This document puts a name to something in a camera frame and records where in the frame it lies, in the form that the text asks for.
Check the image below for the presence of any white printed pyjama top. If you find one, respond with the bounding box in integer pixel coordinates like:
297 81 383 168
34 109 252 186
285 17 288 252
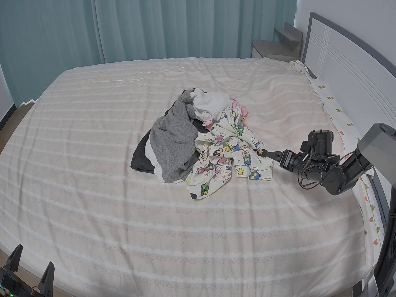
185 105 275 201

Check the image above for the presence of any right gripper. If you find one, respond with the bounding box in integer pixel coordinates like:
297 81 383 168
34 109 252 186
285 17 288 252
279 149 301 174

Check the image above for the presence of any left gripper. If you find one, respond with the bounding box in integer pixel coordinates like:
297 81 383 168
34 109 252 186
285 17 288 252
0 244 55 297

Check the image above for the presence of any bed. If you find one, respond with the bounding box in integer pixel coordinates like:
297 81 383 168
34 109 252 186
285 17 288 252
0 11 396 297

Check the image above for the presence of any black cable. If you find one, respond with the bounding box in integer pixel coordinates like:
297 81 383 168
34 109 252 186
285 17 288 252
298 170 323 189

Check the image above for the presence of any grey bedside table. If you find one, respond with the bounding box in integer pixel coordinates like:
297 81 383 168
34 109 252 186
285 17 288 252
252 22 304 63

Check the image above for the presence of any pile of clothes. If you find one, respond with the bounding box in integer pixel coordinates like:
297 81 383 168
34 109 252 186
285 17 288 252
130 87 249 185

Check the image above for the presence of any blue-green curtain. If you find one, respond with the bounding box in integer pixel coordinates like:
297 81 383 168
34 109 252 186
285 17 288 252
91 0 299 68
0 0 95 105

